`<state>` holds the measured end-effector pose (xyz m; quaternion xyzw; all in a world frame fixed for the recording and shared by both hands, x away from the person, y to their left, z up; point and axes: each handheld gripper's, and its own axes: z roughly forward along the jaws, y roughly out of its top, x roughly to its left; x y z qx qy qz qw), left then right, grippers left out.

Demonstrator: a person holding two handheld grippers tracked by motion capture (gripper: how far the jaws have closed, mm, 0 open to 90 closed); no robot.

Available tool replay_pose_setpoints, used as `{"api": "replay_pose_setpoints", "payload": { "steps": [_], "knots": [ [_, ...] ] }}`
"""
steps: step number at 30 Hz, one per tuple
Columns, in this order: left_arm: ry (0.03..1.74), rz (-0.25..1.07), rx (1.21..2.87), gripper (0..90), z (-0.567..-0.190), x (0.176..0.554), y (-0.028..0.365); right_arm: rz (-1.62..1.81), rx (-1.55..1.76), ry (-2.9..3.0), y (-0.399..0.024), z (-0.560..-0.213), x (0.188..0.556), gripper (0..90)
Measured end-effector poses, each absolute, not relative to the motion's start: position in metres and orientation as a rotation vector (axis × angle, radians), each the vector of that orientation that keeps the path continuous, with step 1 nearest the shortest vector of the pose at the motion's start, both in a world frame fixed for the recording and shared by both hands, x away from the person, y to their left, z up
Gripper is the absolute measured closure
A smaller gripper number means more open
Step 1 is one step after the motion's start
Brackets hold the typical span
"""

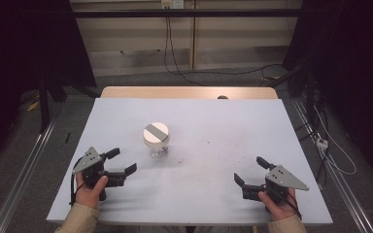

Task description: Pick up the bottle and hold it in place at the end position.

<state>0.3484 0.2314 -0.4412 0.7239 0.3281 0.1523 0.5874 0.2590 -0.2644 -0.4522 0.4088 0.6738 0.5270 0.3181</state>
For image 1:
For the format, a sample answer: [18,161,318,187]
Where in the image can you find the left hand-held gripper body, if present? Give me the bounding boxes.
[72,147,128,202]

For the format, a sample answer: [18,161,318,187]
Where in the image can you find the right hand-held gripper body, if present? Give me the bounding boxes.
[241,164,310,206]

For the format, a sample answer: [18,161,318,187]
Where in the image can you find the person's right hand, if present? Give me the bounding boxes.
[257,187,301,222]

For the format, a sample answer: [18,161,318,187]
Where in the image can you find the person's left hand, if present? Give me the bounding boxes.
[75,171,109,210]

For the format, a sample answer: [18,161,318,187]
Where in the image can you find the white table board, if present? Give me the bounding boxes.
[46,97,334,226]

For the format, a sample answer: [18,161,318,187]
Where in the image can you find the white power strip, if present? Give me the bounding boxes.
[316,137,329,151]

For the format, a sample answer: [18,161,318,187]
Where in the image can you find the black metal stand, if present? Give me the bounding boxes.
[36,73,66,134]

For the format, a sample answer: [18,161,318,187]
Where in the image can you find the yellow floor tape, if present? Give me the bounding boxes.
[26,99,42,113]

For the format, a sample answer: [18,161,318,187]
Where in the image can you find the wooden table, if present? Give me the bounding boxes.
[100,85,279,100]

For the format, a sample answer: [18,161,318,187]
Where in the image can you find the black curtain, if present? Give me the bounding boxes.
[0,0,97,169]
[283,0,373,185]

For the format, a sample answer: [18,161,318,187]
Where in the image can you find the black horizontal bar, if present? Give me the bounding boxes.
[72,8,303,19]

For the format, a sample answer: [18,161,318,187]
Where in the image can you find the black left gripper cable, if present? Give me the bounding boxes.
[69,157,86,207]

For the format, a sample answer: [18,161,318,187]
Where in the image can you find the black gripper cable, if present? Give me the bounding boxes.
[69,157,86,207]
[285,191,303,221]

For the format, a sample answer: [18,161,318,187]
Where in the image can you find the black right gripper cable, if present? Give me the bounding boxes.
[285,191,303,221]

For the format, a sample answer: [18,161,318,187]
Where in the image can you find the aluminium floor rail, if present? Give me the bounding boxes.
[0,117,58,233]
[291,96,373,233]

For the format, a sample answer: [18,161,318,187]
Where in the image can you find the white cable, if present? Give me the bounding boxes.
[313,106,357,177]

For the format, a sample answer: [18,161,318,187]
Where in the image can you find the black hanging cables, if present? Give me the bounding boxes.
[163,16,206,87]

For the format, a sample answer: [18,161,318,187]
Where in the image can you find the white wall socket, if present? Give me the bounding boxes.
[160,0,186,10]

